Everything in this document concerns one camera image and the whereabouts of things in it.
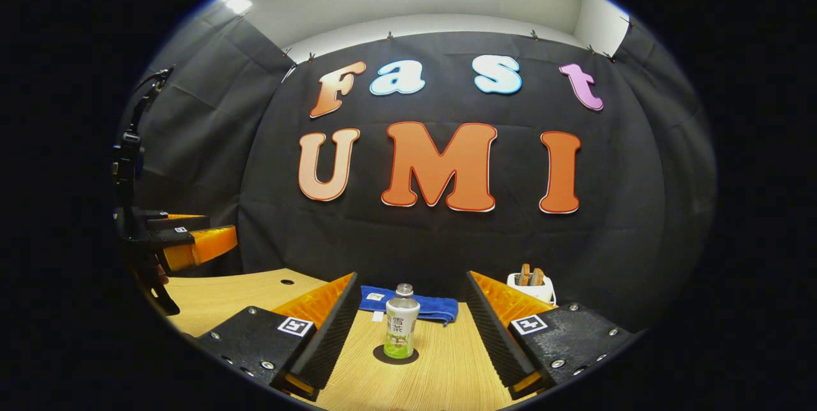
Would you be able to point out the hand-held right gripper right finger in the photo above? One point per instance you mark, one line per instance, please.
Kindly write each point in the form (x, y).
(494, 341)

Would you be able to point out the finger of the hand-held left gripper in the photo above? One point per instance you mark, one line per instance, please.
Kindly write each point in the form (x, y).
(210, 242)
(179, 223)

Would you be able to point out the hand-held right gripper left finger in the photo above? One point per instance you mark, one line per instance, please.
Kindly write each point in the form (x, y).
(332, 341)

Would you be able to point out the dark round coaster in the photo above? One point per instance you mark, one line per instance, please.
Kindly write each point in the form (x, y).
(380, 355)

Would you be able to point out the clear water bottle green label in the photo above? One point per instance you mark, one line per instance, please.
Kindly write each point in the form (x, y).
(401, 325)

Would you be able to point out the blue towel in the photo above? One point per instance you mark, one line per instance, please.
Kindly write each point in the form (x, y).
(440, 309)

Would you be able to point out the white toaster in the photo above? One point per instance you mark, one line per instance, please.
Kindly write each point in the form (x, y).
(542, 293)

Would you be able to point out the brown toast slice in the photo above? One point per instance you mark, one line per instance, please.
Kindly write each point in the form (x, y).
(525, 275)
(538, 277)

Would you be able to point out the black backdrop cloth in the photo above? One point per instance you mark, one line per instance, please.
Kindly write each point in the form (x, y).
(638, 207)

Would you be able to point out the ceiling light panel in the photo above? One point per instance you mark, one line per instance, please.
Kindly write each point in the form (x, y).
(237, 2)

